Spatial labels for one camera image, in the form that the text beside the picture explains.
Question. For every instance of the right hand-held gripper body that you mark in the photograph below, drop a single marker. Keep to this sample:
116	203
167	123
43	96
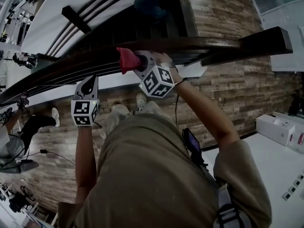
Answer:
156	82

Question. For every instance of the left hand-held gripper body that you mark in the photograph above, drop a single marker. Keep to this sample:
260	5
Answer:
84	113

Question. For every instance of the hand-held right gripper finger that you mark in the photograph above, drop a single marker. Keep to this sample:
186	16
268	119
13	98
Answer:
147	55
142	72

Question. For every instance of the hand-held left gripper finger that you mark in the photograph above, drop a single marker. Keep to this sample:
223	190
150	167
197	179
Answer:
79	90
95	87

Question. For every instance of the pink cloth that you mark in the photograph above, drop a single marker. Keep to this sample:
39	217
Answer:
126	60

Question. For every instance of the dark wooden railing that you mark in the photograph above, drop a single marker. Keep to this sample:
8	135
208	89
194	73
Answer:
95	58

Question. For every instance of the person's right forearm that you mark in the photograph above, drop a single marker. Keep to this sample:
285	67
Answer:
209	113

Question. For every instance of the person's left forearm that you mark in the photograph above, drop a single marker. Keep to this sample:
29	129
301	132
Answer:
85	163

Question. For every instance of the person's right hand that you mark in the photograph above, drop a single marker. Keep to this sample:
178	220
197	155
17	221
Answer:
164	58

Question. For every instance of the person's white shoe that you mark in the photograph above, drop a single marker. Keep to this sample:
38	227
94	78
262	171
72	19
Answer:
141	101

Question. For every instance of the dark wooden staircase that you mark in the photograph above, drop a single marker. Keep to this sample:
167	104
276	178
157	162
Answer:
156	32

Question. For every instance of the stair balustrade with wooden rails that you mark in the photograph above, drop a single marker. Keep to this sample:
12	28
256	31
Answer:
76	19

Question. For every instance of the black waist device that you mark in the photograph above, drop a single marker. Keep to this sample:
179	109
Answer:
192	144

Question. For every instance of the person's khaki shirt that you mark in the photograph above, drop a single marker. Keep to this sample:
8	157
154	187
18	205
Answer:
154	174

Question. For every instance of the white rack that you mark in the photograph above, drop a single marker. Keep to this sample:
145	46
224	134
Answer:
34	208

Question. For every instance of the white appliance with red label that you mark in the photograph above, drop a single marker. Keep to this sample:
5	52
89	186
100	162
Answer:
273	127

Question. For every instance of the brown wooden newel post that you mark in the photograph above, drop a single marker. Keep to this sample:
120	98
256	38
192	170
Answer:
261	41

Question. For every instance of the row of small wall frames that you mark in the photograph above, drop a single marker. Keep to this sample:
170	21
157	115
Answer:
287	195

